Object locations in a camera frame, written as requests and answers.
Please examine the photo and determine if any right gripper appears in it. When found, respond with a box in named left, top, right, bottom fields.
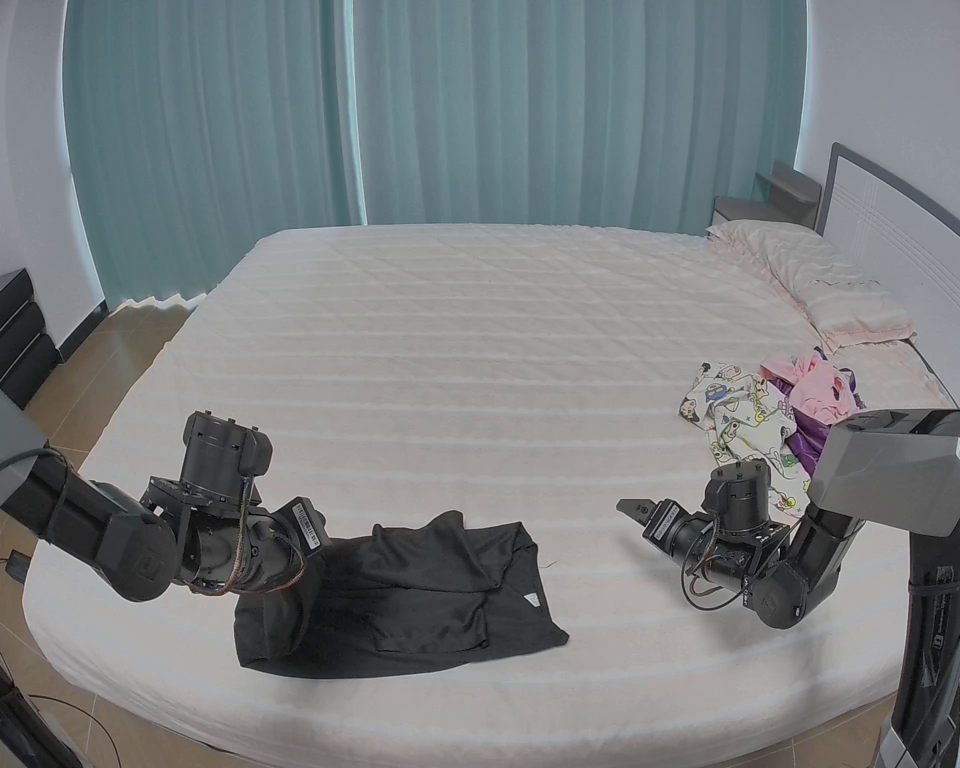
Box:
left=615, top=497, right=714, bottom=569

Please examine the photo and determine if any purple garment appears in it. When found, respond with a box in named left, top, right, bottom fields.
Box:
left=772, top=366, right=869, bottom=483

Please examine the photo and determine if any black garment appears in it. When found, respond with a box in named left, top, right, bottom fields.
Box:
left=234, top=510, right=570, bottom=681

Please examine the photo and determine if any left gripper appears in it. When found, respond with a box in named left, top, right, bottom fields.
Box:
left=266, top=495, right=332, bottom=579

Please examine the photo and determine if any black cable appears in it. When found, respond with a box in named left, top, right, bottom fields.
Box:
left=28, top=694, right=116, bottom=768

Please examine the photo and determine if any blue-green curtain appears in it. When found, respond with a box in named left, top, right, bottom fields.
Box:
left=63, top=0, right=366, bottom=310
left=352, top=0, right=809, bottom=235

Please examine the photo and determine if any black chest of drawers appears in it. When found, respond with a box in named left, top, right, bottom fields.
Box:
left=0, top=267, right=60, bottom=411

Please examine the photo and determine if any bed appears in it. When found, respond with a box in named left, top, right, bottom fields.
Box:
left=22, top=141, right=960, bottom=768

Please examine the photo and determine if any grey bedside table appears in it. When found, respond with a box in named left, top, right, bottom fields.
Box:
left=711, top=160, right=824, bottom=235

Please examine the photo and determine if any pale pink pillow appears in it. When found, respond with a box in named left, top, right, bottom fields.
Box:
left=705, top=218, right=918, bottom=354

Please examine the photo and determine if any pink garment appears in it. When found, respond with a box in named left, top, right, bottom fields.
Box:
left=759, top=352, right=861, bottom=426

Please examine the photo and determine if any white printed pyjama top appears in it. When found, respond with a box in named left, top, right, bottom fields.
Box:
left=678, top=360, right=810, bottom=520

